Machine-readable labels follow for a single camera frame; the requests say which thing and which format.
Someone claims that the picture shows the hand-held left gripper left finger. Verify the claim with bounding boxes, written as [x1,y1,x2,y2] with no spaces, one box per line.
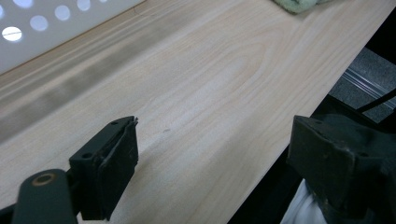
[68,116,140,222]

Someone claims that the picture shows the white cloth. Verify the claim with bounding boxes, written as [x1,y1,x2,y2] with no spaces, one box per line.
[279,179,328,224]

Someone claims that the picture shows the white perforated panel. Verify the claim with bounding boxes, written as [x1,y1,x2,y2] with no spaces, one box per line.
[0,0,147,76]

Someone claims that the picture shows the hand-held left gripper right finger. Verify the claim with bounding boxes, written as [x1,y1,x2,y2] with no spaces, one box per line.
[286,115,396,218]

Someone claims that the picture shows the black cable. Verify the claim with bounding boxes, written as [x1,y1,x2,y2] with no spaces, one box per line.
[355,89,396,114]

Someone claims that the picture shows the light green cloth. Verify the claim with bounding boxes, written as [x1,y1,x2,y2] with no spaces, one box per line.
[272,0,331,15]

